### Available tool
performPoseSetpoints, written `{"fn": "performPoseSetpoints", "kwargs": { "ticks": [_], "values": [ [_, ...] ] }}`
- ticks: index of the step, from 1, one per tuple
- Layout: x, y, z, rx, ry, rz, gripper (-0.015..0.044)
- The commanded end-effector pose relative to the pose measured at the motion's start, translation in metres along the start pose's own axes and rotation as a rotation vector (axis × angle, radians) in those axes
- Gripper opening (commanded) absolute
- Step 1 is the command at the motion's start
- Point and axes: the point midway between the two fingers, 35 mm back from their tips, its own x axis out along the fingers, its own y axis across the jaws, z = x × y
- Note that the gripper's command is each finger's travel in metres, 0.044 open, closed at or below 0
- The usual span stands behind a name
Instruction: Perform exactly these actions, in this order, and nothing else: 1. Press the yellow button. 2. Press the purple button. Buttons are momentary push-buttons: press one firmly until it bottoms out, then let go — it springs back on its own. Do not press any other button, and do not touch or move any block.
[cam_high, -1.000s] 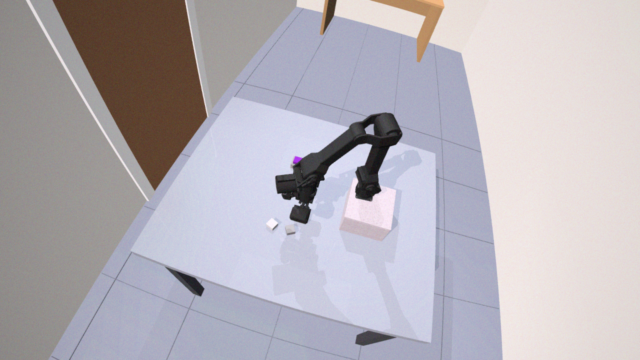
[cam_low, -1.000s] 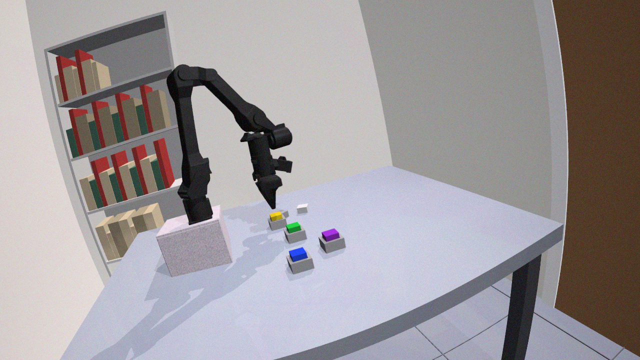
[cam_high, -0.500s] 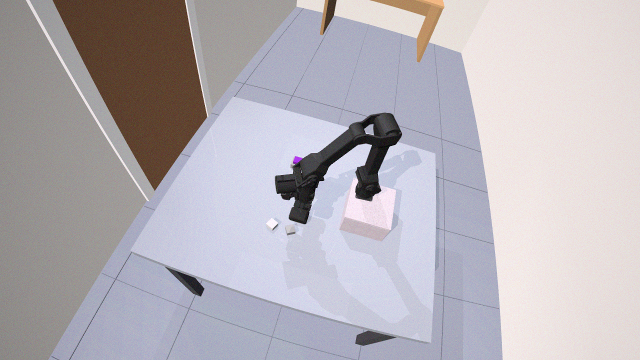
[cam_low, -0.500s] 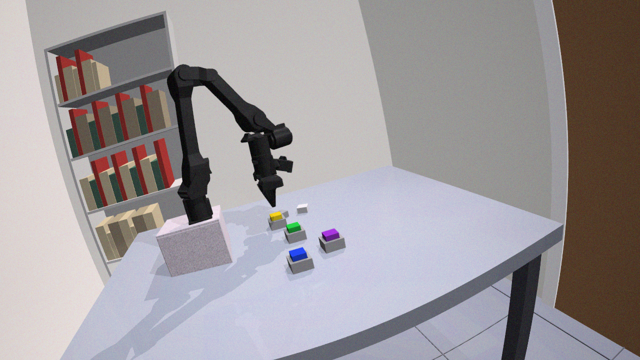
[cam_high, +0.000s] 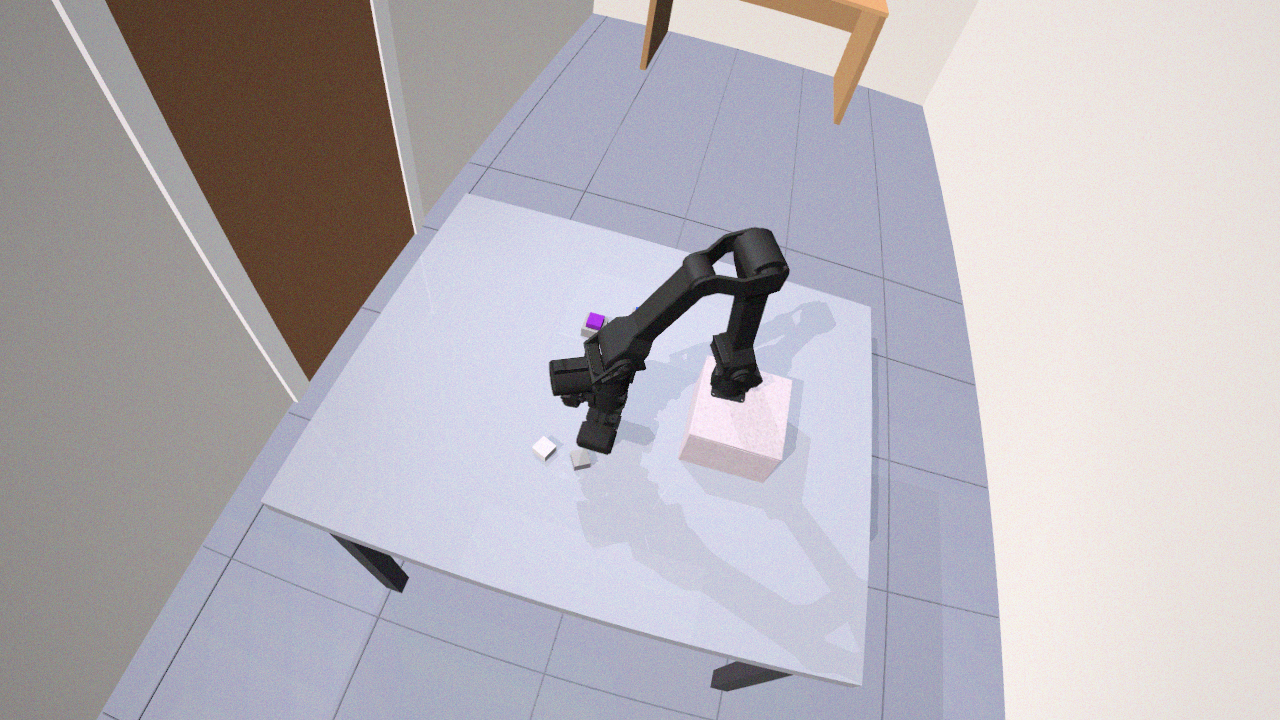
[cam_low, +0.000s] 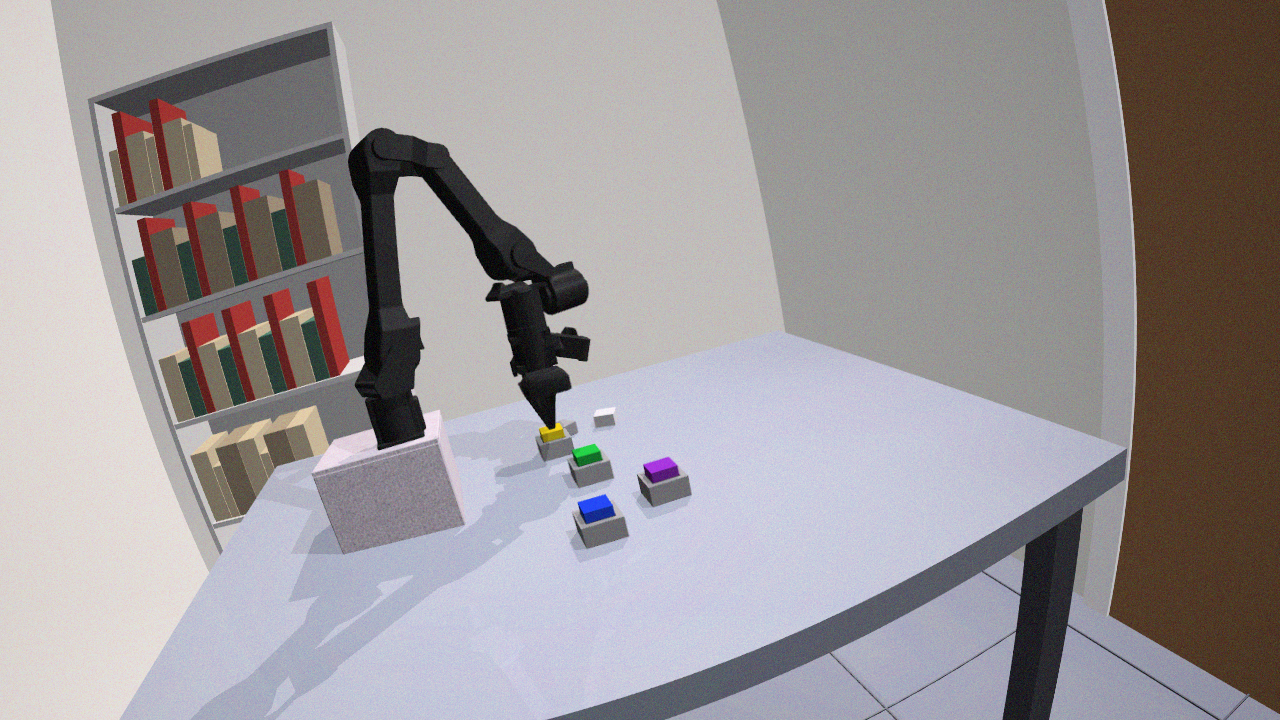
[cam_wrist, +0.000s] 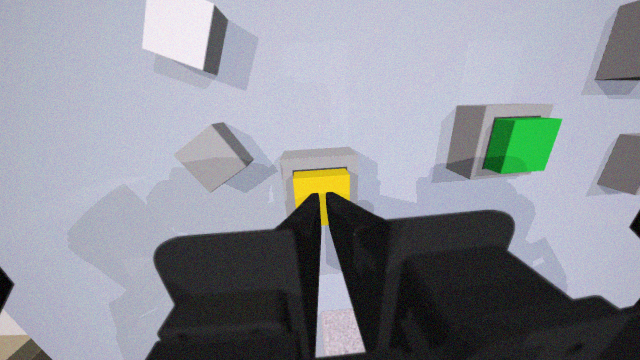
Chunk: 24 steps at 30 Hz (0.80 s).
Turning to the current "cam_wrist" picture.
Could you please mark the purple button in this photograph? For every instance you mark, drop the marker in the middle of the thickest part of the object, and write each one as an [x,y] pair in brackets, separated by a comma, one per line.
[621,58]

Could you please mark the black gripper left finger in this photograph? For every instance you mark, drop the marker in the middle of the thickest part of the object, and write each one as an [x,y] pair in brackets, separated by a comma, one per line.
[286,257]

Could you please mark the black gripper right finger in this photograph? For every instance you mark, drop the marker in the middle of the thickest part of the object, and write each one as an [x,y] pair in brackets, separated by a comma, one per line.
[371,251]

